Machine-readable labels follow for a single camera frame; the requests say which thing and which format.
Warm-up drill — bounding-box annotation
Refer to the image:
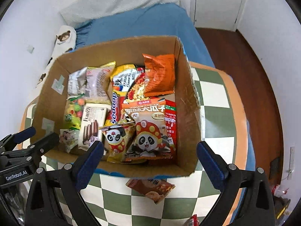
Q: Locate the green white checkered mat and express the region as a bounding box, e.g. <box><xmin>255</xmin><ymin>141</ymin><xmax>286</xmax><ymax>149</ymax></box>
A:
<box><xmin>19</xmin><ymin>61</ymin><xmax>250</xmax><ymax>226</ymax></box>

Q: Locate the orange snack packet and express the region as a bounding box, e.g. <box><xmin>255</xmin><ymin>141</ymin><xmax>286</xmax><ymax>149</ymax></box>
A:
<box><xmin>142</xmin><ymin>54</ymin><xmax>176</xmax><ymax>97</ymax></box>

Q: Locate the grey white blanket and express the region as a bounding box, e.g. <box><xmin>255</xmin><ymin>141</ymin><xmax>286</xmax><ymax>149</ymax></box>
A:
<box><xmin>60</xmin><ymin>0</ymin><xmax>180</xmax><ymax>27</ymax></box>

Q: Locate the cardboard box blue print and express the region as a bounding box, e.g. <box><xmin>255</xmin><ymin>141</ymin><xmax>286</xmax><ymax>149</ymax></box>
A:
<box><xmin>31</xmin><ymin>36</ymin><xmax>201</xmax><ymax>179</ymax></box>

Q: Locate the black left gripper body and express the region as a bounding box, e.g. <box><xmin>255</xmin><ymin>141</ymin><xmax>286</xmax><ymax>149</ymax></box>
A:
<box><xmin>0</xmin><ymin>127</ymin><xmax>60</xmax><ymax>189</ymax></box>

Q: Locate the yellow panda snack bag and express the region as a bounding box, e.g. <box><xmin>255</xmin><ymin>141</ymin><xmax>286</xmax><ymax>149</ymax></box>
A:
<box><xmin>100</xmin><ymin>124</ymin><xmax>136</xmax><ymax>163</ymax></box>

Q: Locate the white barcode snack packet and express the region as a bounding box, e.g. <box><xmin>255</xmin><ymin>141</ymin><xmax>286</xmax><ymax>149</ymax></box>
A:
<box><xmin>67</xmin><ymin>67</ymin><xmax>87</xmax><ymax>97</ymax></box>

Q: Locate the bear print pillow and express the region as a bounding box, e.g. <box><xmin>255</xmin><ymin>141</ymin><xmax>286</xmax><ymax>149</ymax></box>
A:
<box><xmin>36</xmin><ymin>25</ymin><xmax>77</xmax><ymax>87</ymax></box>

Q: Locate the orange panda sunflower seed bag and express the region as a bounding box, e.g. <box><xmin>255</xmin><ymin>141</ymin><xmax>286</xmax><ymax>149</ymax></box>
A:
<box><xmin>122</xmin><ymin>98</ymin><xmax>172</xmax><ymax>162</ymax></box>

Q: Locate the blue bed sheet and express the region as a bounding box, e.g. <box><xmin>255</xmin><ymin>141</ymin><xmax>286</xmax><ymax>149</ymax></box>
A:
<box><xmin>75</xmin><ymin>3</ymin><xmax>255</xmax><ymax>170</ymax></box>

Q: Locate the brown snack packet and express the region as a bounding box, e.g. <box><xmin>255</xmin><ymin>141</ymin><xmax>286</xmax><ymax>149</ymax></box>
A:
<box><xmin>126</xmin><ymin>179</ymin><xmax>176</xmax><ymax>204</ymax></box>

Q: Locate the red triangular snack packet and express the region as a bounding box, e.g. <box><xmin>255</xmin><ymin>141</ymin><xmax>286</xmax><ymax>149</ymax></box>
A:
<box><xmin>184</xmin><ymin>214</ymin><xmax>199</xmax><ymax>226</ymax></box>

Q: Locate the red Seddap snack pack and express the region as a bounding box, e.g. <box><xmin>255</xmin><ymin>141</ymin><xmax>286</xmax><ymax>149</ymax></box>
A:
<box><xmin>105</xmin><ymin>90</ymin><xmax>125</xmax><ymax>127</ymax></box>

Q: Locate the Franzzi cookie pack cream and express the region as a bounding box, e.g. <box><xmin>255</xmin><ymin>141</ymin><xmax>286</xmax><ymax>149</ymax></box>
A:
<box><xmin>78</xmin><ymin>103</ymin><xmax>111</xmax><ymax>151</ymax></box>

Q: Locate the small pale snack packet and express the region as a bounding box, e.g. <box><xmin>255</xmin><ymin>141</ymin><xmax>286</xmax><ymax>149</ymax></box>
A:
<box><xmin>60</xmin><ymin>129</ymin><xmax>80</xmax><ymax>153</ymax></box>

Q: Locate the red green snack box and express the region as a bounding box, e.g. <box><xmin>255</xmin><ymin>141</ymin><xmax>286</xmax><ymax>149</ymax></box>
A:
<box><xmin>164</xmin><ymin>99</ymin><xmax>177</xmax><ymax>157</ymax></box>

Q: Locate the red cheese snack packet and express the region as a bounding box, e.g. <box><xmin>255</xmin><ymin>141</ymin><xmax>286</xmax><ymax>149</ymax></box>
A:
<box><xmin>85</xmin><ymin>61</ymin><xmax>116</xmax><ymax>105</ymax></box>

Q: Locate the white closet door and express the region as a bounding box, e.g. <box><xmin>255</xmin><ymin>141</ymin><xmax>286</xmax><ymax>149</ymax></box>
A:
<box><xmin>190</xmin><ymin>0</ymin><xmax>246</xmax><ymax>31</ymax></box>

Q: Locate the colourful candy bag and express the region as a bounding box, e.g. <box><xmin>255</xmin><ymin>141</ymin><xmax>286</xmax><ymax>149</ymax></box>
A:
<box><xmin>63</xmin><ymin>94</ymin><xmax>85</xmax><ymax>130</ymax></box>

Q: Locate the Korean cheese buldak noodle bag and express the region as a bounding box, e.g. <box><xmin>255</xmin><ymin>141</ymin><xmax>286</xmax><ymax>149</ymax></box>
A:
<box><xmin>111</xmin><ymin>64</ymin><xmax>149</xmax><ymax>104</ymax></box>

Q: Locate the plastic bottle on floor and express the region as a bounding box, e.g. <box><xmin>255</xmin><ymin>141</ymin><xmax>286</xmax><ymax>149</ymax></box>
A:
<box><xmin>271</xmin><ymin>184</ymin><xmax>289</xmax><ymax>198</ymax></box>

